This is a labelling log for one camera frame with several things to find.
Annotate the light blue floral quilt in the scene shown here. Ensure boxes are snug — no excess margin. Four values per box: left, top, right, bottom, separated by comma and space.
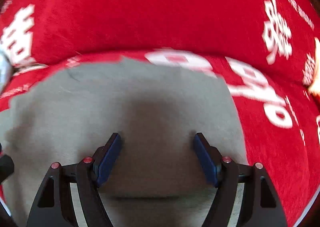
0, 50, 13, 92

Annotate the grey-brown knit garment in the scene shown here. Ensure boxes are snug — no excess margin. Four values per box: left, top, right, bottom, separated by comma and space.
1, 59, 247, 226

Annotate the red wedding blanket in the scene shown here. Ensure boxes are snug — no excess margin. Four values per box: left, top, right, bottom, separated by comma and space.
1, 0, 319, 226

